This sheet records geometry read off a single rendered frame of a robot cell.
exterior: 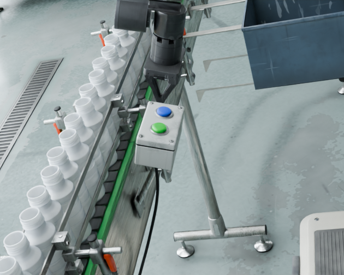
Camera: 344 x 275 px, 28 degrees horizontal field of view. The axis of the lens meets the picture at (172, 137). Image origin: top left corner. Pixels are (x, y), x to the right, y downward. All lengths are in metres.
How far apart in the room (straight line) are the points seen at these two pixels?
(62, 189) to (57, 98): 2.86
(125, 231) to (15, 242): 0.36
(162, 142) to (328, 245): 1.03
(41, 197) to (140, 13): 0.37
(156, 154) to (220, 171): 1.73
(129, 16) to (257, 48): 0.93
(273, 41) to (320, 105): 1.34
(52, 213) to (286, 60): 1.09
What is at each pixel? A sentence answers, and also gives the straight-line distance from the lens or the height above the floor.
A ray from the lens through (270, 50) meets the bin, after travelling 2.11.
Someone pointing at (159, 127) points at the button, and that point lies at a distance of 1.38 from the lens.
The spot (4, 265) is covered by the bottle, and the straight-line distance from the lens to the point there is 1.14.
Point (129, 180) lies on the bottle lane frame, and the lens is 1.53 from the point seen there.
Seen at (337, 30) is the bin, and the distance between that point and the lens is 2.09.
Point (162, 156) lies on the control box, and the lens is 1.38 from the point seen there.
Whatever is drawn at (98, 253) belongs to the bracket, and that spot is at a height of 1.09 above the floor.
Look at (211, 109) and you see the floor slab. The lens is 3.55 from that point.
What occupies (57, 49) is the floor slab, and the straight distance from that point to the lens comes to 4.77.
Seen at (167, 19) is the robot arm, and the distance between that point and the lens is 1.23.
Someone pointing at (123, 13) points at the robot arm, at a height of 1.39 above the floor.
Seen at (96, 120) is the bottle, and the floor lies 1.12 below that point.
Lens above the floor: 1.84
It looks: 33 degrees down
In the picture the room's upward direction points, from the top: 17 degrees counter-clockwise
